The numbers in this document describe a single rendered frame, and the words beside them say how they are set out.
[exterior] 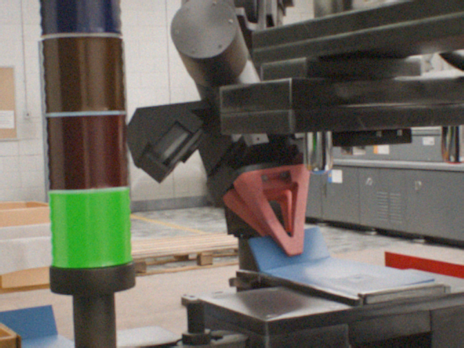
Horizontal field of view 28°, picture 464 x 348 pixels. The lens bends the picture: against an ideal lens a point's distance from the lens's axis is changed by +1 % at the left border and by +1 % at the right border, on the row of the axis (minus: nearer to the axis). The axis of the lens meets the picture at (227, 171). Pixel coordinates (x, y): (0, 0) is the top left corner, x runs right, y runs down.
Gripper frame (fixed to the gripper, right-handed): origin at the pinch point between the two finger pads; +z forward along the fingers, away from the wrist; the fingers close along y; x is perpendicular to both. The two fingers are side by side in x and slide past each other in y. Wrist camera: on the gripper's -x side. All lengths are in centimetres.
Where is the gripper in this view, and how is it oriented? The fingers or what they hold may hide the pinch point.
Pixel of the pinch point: (290, 247)
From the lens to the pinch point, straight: 79.7
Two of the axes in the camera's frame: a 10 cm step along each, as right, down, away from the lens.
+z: 3.2, 8.8, -3.6
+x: 8.8, -1.4, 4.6
